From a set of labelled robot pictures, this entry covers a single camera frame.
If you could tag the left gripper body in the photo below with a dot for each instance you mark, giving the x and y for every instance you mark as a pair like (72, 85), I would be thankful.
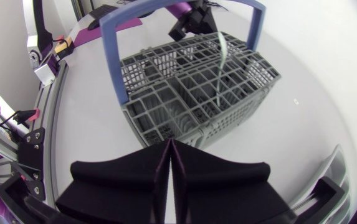
(198, 21)

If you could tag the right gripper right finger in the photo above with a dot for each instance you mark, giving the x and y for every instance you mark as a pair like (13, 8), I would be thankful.
(221, 189)

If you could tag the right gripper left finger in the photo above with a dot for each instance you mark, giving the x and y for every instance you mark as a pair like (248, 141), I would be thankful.
(119, 186)

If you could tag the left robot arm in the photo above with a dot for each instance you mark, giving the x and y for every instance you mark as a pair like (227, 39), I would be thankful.
(179, 8)

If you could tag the grey cutlery basket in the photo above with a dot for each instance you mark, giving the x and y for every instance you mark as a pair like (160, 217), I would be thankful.
(193, 93)

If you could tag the pale plastic spoon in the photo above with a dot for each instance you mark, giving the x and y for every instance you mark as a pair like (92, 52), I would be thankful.
(222, 62)

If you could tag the dark mat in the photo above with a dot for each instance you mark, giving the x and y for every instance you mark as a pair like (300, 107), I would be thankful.
(103, 31)

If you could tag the black keyboard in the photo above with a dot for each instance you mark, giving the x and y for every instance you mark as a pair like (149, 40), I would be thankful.
(102, 11)

